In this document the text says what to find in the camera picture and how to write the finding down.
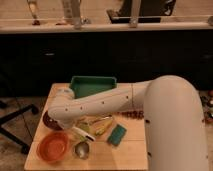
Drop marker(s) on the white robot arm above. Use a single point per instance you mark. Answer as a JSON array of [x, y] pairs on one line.
[[173, 118]]

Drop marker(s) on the dark maroon bowl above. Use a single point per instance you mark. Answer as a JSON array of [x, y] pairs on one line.
[[50, 123]]

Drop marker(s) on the red orange bowl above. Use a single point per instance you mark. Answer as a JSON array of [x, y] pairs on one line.
[[53, 147]]

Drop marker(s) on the green plastic tray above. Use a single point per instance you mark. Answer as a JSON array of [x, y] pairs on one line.
[[83, 86]]

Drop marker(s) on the metal spoon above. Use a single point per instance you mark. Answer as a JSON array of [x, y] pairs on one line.
[[99, 119]]

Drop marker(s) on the green translucent cup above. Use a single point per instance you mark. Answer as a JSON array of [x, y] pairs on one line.
[[84, 127]]

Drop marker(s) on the green sponge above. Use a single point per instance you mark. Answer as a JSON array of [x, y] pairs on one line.
[[116, 135]]

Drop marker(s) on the silver metal measuring cup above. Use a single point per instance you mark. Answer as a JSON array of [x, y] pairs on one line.
[[82, 150]]

